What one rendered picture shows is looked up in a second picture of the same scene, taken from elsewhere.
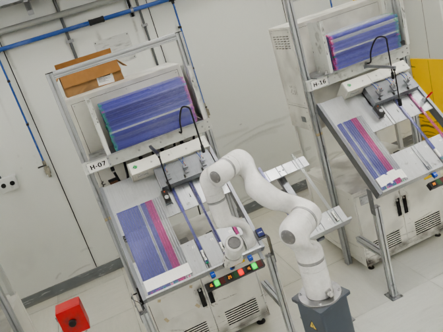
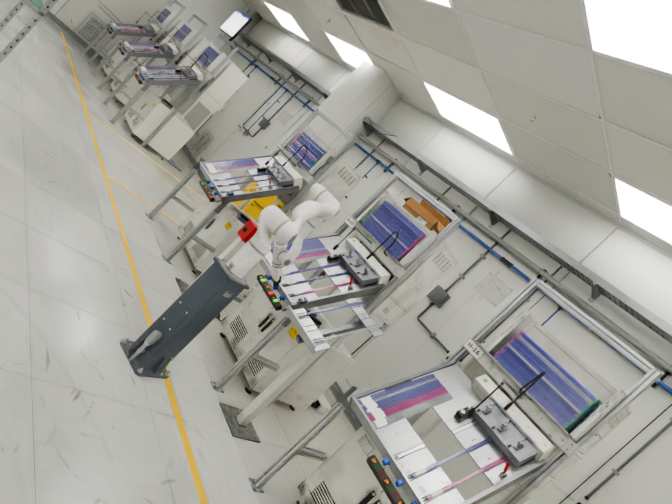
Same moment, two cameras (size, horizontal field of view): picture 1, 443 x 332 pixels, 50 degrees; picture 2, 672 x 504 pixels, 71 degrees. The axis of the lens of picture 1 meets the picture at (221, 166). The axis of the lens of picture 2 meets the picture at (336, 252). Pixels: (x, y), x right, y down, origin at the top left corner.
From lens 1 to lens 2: 274 cm
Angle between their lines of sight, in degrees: 58
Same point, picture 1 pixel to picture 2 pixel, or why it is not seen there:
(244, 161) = (327, 201)
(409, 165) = (394, 435)
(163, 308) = (257, 297)
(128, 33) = (511, 291)
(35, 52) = (464, 242)
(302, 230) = (268, 210)
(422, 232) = not seen: outside the picture
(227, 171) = (315, 188)
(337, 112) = (449, 377)
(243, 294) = (267, 353)
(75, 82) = (411, 205)
